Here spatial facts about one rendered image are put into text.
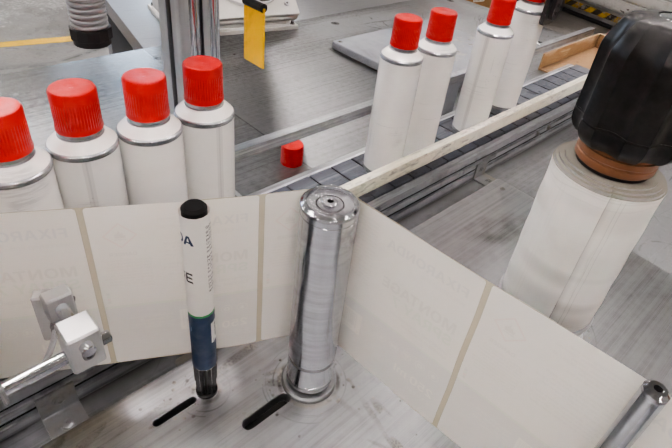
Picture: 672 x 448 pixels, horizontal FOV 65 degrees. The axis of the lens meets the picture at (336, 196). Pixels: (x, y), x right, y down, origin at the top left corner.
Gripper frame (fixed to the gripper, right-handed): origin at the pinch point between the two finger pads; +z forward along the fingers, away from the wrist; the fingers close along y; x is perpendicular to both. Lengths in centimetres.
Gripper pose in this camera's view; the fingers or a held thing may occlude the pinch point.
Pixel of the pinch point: (531, 5)
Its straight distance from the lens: 88.2
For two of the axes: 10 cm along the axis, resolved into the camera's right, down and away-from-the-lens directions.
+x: 7.3, -3.4, 6.0
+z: -1.0, 8.1, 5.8
